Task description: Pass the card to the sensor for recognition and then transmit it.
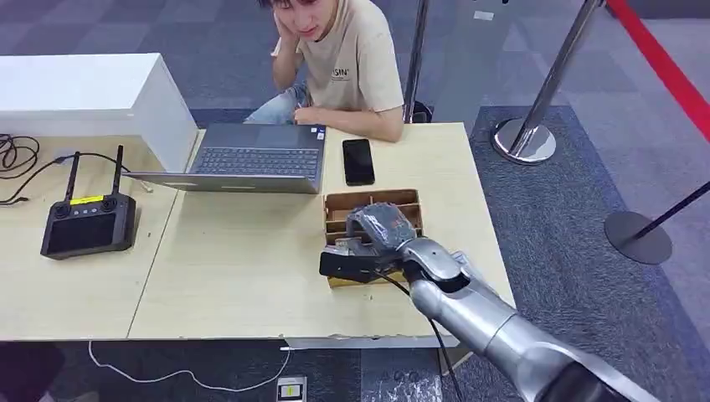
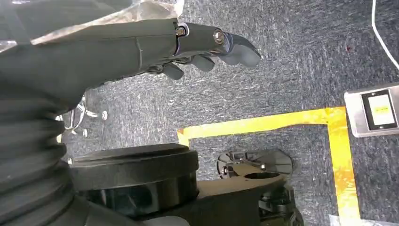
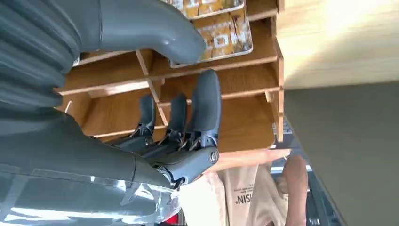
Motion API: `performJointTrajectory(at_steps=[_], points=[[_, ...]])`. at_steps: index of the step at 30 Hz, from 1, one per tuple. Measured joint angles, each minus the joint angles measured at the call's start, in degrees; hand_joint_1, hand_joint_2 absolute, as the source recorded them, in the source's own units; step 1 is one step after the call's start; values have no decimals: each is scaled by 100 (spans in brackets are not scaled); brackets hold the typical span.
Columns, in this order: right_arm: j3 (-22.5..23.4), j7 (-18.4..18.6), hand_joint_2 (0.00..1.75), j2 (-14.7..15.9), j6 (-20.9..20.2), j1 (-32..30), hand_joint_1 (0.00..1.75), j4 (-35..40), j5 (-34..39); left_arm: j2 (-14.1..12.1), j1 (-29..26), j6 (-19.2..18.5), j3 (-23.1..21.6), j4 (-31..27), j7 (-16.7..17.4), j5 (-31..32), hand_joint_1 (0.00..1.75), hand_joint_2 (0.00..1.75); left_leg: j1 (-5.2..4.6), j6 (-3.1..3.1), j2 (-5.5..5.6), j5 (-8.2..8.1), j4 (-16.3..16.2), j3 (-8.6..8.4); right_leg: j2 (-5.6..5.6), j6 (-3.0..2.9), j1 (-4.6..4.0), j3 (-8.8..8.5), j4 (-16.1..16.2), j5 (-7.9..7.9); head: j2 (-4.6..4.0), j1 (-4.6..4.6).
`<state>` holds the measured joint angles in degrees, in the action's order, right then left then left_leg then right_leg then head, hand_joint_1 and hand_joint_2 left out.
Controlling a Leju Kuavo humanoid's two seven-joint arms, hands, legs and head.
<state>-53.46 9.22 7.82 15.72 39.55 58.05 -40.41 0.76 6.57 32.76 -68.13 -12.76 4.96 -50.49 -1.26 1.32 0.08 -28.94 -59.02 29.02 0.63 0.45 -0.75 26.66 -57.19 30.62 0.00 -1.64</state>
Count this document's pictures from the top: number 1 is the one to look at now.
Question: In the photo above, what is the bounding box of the black smartphone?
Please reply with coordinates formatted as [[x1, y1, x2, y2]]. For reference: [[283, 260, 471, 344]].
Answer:
[[342, 138, 377, 188]]

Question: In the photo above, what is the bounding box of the floor power outlet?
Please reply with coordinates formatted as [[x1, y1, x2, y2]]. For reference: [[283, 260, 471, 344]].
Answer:
[[275, 376, 308, 402]]

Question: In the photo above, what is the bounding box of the black remote controller with antennas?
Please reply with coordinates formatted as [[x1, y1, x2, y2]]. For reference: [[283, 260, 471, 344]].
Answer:
[[39, 145, 137, 261]]

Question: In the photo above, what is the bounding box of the person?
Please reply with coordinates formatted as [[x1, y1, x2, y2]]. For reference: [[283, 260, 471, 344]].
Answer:
[[244, 0, 406, 144]]

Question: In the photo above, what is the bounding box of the coiled black cable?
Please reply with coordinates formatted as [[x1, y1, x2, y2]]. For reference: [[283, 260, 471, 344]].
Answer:
[[0, 133, 42, 181]]

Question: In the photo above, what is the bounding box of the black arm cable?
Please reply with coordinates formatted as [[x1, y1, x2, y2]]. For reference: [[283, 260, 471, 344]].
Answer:
[[377, 271, 465, 402]]

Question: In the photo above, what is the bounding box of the white cable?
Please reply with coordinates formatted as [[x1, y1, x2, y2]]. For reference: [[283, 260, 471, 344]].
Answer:
[[87, 341, 293, 394]]

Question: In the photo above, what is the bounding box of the person's right hand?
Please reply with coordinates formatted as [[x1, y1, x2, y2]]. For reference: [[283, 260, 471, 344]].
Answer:
[[271, 8, 303, 58]]

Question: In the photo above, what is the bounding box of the black stanchion post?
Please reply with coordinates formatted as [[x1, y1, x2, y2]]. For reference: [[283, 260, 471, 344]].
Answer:
[[603, 180, 710, 266]]

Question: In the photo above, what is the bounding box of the red barrier belt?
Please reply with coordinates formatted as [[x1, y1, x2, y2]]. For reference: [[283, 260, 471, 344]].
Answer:
[[605, 0, 710, 143]]

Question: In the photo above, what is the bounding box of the long black cable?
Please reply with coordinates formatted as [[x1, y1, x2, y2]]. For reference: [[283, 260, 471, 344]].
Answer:
[[0, 152, 132, 208]]

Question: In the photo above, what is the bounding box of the thin metal pole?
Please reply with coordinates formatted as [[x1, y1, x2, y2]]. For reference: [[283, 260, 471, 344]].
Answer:
[[402, 0, 431, 125]]

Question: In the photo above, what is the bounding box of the white rectangular box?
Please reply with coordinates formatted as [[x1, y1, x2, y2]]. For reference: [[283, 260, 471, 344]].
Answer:
[[0, 53, 199, 173]]

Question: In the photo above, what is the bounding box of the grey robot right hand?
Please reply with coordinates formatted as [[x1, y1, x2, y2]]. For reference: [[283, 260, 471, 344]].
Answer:
[[337, 202, 419, 257]]

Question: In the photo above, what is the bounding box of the black and pale wrist camera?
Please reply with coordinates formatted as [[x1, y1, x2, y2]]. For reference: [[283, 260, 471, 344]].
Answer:
[[318, 237, 409, 285]]

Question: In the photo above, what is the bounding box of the chrome stanchion post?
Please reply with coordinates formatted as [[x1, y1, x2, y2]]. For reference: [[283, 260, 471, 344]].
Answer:
[[491, 0, 605, 166]]

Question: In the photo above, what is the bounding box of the wooden card box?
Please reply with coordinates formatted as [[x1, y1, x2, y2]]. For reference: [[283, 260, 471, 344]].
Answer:
[[323, 188, 424, 289]]

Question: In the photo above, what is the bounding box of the grey laptop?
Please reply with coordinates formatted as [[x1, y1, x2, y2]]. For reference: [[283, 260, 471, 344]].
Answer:
[[121, 122, 327, 195]]

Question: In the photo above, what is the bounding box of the person's left hand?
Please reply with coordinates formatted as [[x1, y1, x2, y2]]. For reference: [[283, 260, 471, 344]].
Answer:
[[293, 105, 327, 126]]

